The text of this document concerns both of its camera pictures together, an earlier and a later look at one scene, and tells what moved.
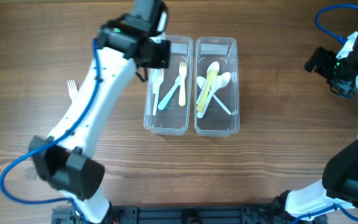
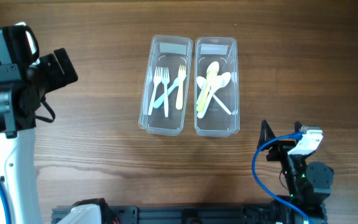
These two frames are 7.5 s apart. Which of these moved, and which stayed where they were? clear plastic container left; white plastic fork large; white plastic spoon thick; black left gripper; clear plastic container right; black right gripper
Moved: white plastic fork large; black left gripper; black right gripper
Stayed: clear plastic container left; white plastic spoon thick; clear plastic container right
